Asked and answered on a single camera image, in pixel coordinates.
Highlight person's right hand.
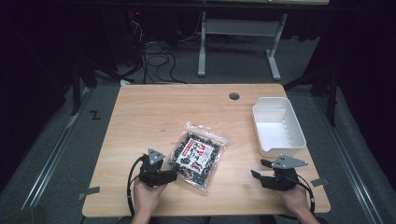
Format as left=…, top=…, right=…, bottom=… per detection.
left=275, top=182, right=313, bottom=217

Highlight metal floor rail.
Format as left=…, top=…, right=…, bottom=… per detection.
left=21, top=87, right=94, bottom=210
left=312, top=95, right=389, bottom=224

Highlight white plastic bin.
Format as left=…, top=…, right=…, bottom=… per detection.
left=251, top=96, right=307, bottom=158

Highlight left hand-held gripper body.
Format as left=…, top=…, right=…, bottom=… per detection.
left=138, top=147, right=175, bottom=189

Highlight black floor cables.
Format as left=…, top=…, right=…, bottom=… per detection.
left=124, top=12, right=189, bottom=86

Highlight black metal stand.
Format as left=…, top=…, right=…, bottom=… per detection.
left=68, top=57, right=125, bottom=117
left=282, top=63, right=341, bottom=128

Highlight clear bag of dark dried food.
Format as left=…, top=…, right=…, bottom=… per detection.
left=168, top=120, right=229, bottom=192

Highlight white metal desk frame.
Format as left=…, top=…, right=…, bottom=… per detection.
left=197, top=10, right=290, bottom=82

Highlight person's left hand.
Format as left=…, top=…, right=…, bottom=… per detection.
left=133, top=178, right=168, bottom=217

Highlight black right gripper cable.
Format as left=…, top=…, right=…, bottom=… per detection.
left=295, top=174, right=316, bottom=217

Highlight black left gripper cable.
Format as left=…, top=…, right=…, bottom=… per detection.
left=125, top=154, right=148, bottom=218

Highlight grey tape piece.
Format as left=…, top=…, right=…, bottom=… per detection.
left=310, top=177, right=330, bottom=188
left=77, top=186, right=101, bottom=202

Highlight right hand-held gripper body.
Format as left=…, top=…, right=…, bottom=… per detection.
left=262, top=154, right=309, bottom=192

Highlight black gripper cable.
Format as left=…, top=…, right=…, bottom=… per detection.
left=295, top=174, right=316, bottom=217
left=125, top=154, right=148, bottom=218

